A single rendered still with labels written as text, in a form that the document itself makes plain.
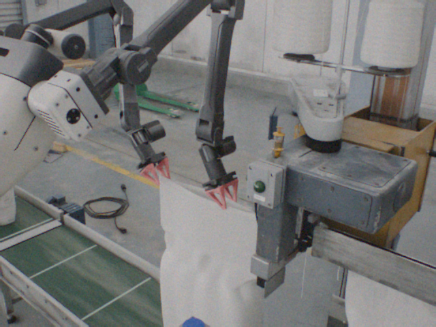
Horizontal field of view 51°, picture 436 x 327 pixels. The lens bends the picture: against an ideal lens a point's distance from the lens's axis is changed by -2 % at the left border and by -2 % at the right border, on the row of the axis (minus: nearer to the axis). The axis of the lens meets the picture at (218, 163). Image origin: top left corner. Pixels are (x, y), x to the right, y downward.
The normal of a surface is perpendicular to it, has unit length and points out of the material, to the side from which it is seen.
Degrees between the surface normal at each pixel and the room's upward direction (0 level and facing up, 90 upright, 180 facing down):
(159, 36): 86
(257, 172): 90
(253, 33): 90
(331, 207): 90
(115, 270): 0
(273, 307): 0
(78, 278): 0
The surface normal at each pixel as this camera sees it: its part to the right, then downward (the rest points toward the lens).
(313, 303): 0.03, -0.92
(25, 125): 0.74, 0.28
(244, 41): -0.64, 0.29
